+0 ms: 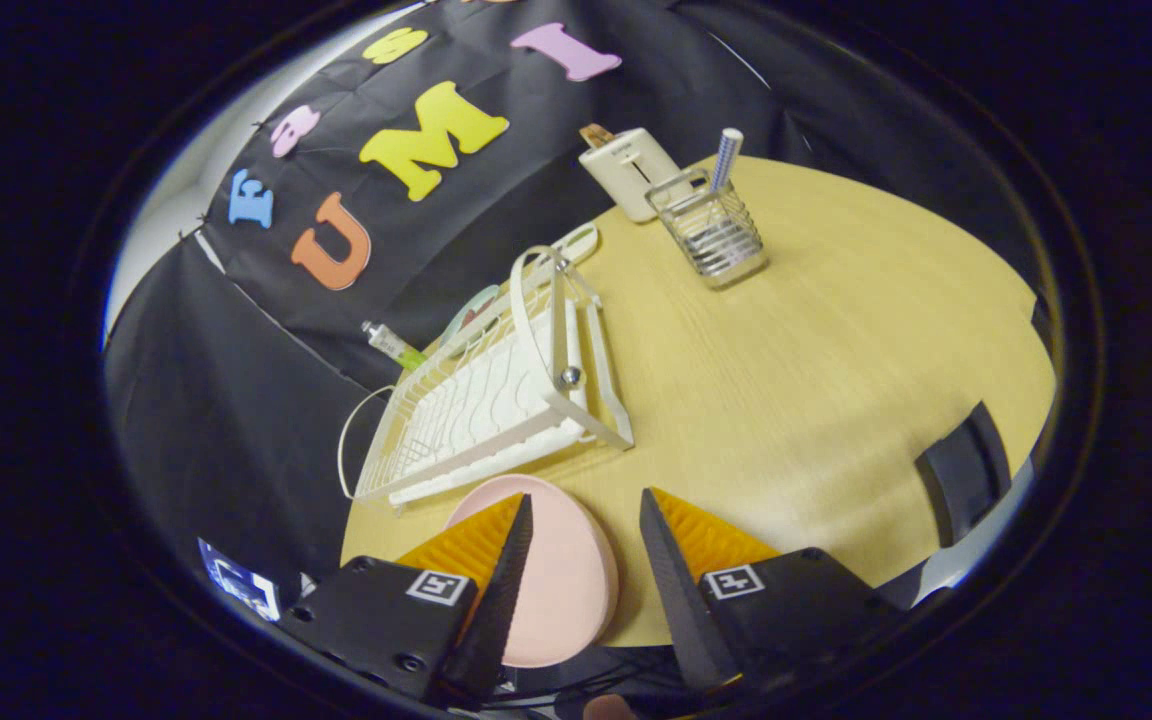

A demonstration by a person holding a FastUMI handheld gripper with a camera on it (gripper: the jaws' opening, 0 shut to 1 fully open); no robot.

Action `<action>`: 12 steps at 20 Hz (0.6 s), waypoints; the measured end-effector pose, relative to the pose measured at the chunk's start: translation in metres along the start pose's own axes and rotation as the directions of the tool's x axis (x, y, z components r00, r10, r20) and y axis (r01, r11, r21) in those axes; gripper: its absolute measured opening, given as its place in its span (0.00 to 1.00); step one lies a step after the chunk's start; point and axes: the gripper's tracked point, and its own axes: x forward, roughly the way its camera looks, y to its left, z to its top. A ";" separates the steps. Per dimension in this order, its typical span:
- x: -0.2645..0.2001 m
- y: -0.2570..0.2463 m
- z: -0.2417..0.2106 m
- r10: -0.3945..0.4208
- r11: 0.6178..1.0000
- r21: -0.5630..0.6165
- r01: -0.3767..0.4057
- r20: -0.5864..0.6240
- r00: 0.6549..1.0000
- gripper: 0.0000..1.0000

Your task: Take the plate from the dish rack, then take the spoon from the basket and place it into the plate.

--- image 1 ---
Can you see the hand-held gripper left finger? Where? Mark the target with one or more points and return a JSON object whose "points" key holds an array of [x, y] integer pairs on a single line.
{"points": [[496, 620]]}

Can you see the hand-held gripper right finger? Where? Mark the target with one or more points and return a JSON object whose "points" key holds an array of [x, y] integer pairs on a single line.
{"points": [[681, 600]]}

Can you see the pink plate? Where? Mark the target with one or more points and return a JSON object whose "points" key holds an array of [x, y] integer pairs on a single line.
{"points": [[566, 580]]}

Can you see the light green plate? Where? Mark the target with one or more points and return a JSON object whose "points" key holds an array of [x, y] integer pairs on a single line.
{"points": [[471, 312]]}

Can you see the computer monitor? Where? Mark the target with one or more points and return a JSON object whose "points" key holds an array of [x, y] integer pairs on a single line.
{"points": [[236, 580]]}

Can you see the clear bottle with green liquid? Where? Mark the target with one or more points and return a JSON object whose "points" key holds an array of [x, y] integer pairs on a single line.
{"points": [[391, 343]]}

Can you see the black chair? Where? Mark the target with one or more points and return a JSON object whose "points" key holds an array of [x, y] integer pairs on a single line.
{"points": [[966, 470]]}

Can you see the white divided condiment tray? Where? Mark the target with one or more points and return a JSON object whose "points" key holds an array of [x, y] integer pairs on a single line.
{"points": [[581, 241]]}

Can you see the white toaster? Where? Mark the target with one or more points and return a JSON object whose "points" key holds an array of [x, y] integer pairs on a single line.
{"points": [[631, 172]]}

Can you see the brown toast slice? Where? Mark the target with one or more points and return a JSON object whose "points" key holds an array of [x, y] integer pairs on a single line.
{"points": [[594, 134]]}

